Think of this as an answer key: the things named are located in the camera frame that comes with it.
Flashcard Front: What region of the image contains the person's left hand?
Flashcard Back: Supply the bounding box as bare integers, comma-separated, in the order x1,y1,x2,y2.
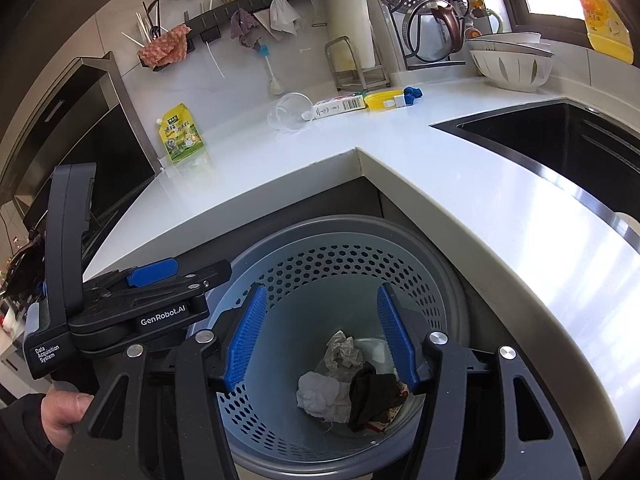
42,391,96,453

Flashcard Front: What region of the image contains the yellow oil bottle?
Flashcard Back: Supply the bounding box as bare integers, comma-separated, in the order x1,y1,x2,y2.
575,0,636,65

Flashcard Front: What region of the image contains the white green juice carton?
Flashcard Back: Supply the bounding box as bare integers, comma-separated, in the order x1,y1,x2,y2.
312,93,367,121

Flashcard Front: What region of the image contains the checked paper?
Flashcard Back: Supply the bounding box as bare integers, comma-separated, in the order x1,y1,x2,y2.
325,330,364,372

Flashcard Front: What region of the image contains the grey perforated trash basket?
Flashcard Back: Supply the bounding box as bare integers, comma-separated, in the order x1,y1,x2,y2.
186,215,473,480

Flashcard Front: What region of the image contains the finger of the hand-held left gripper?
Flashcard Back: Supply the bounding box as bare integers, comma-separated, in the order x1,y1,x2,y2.
107,259,232,311
82,257,179,301

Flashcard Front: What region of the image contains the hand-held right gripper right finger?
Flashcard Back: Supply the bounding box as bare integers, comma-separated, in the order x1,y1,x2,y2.
376,284,588,480

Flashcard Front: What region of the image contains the clear plastic cup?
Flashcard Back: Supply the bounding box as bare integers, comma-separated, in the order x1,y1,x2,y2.
267,92,313,133

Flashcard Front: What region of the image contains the clear plastic bag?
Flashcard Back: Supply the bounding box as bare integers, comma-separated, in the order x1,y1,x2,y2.
350,337,401,377

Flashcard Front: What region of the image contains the white slotted colander bowl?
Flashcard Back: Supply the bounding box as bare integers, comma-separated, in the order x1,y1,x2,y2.
470,50,555,93

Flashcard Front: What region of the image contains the purple grey rag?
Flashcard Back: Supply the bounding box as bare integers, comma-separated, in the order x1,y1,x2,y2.
230,8,273,50

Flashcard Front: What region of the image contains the glass pot lid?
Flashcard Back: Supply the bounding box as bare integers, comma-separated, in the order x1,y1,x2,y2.
407,0,468,63

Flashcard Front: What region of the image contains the black wire lid rack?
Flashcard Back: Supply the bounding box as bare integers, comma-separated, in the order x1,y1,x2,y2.
382,0,473,71

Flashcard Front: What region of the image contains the black cloth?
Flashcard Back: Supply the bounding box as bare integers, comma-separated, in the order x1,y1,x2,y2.
347,361,405,433

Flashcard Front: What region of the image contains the brown printed wrapper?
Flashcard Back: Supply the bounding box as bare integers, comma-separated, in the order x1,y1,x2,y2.
370,379,411,433

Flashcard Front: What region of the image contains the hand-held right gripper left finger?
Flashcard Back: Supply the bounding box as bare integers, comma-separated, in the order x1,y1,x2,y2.
55,282,268,480

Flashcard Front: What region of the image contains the person's left forearm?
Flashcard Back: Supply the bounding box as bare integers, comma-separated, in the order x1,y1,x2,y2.
0,392,62,480

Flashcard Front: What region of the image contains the steel kitchen sink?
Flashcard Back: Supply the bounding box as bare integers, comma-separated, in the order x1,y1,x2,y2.
430,100,640,221

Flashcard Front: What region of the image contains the white cutting board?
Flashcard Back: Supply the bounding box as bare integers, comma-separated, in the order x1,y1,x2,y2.
322,0,378,71

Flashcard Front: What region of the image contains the gas pipe valve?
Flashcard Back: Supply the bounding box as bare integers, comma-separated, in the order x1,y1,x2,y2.
465,0,505,41

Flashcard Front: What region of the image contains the yellow spouted seasoning pouch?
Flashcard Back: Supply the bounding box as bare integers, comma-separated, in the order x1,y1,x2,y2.
156,103,207,164

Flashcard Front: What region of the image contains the steel cutting board stand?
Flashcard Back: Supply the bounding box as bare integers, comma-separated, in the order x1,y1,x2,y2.
325,36,391,90

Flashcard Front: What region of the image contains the blue white bottle brush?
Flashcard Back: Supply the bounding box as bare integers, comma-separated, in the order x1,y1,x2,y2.
259,44,282,97

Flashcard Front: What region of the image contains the white rag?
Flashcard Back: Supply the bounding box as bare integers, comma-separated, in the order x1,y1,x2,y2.
270,0,304,37

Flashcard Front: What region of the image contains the white cable tie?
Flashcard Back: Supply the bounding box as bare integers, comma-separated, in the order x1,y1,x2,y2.
202,42,226,79

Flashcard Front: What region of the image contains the pink dish cloth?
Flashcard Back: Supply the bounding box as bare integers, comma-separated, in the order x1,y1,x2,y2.
137,24,193,68

